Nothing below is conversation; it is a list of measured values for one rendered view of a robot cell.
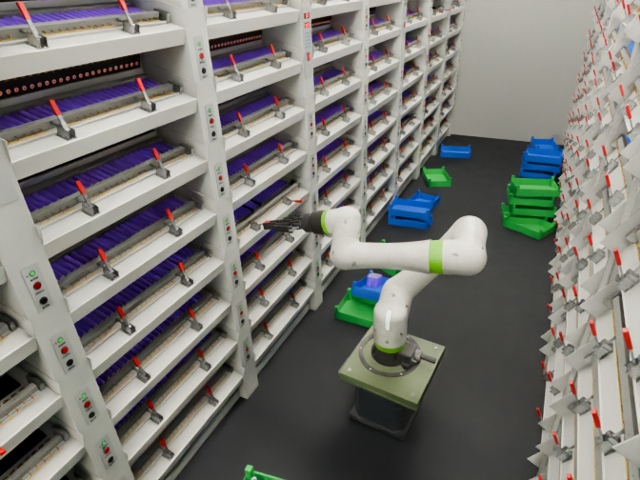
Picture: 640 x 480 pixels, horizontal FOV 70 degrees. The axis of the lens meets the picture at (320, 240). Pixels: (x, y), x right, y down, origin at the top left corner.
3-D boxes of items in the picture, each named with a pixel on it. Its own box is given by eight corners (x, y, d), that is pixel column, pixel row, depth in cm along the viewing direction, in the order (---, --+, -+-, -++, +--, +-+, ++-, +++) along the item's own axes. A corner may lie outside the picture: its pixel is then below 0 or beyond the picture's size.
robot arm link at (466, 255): (487, 262, 159) (487, 231, 153) (487, 284, 149) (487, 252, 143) (433, 260, 165) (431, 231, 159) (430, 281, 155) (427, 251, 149)
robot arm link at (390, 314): (410, 329, 189) (411, 293, 179) (403, 356, 177) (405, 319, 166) (378, 324, 193) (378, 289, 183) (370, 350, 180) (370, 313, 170)
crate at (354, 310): (396, 310, 261) (397, 299, 257) (385, 332, 246) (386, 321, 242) (348, 298, 273) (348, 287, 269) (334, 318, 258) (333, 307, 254)
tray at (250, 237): (308, 198, 229) (310, 182, 224) (237, 258, 182) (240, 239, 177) (273, 183, 234) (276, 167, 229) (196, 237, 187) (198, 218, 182)
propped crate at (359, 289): (368, 282, 287) (370, 270, 285) (399, 289, 279) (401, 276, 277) (350, 294, 260) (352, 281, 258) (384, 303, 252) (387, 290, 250)
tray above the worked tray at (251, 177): (305, 160, 219) (310, 133, 211) (230, 212, 172) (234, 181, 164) (270, 145, 224) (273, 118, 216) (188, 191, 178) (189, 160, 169)
